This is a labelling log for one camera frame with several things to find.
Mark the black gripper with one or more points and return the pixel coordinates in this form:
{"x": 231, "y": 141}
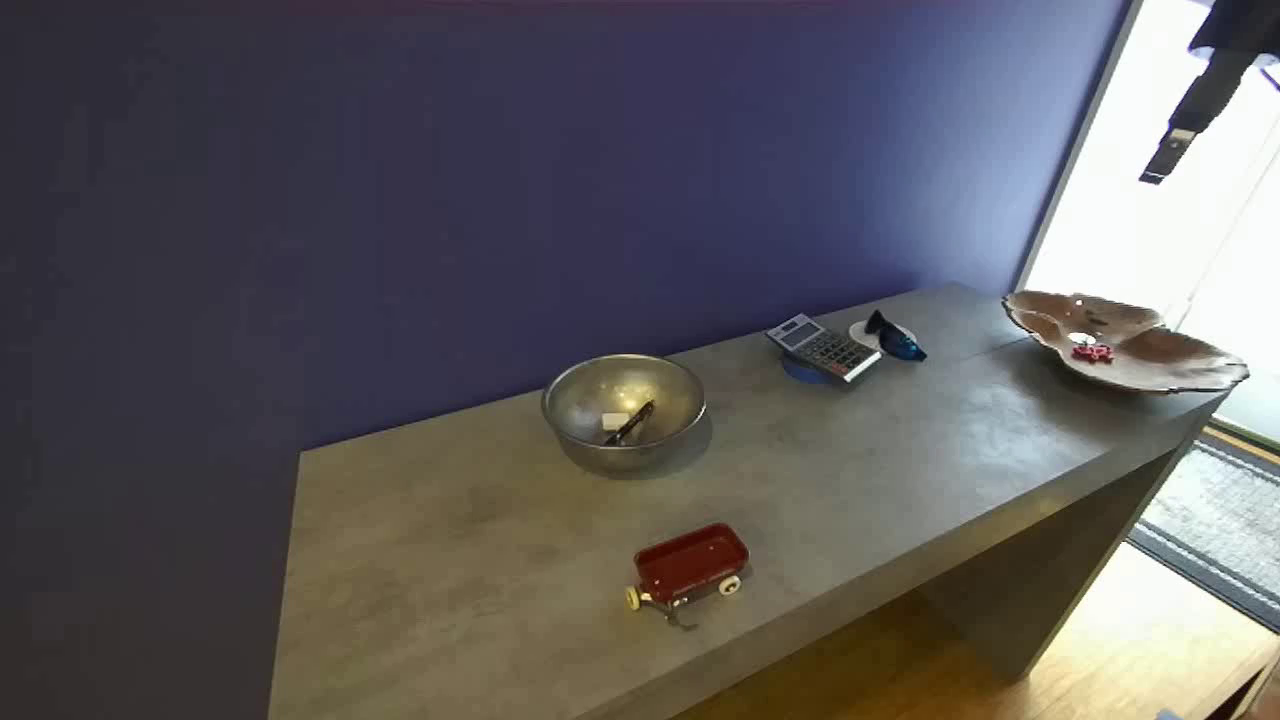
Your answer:
{"x": 1165, "y": 153}

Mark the red keys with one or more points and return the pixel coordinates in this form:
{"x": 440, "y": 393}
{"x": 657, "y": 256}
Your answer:
{"x": 1093, "y": 353}

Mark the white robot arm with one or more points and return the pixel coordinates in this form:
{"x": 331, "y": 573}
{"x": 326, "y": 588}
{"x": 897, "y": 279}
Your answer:
{"x": 1231, "y": 43}

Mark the silver metal bowl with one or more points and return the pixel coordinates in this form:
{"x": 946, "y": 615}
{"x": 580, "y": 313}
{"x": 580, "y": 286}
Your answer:
{"x": 623, "y": 380}

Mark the small object inside bowl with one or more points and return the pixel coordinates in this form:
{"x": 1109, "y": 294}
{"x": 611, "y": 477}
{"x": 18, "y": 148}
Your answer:
{"x": 623, "y": 426}

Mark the blue sunglasses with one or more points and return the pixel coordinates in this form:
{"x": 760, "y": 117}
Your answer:
{"x": 897, "y": 340}

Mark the white round coaster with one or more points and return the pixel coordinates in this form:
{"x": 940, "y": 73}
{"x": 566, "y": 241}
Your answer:
{"x": 863, "y": 335}

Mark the grey door mat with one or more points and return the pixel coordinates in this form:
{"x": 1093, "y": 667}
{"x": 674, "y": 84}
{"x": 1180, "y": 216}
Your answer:
{"x": 1219, "y": 524}

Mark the grey concrete console table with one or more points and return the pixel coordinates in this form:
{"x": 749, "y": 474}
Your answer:
{"x": 466, "y": 570}

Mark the grey calculator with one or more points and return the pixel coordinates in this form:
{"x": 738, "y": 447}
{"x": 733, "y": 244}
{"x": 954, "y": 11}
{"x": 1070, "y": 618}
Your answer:
{"x": 823, "y": 349}

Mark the red toy wagon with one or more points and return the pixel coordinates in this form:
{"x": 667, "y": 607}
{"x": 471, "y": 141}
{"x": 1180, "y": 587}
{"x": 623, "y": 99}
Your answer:
{"x": 690, "y": 566}

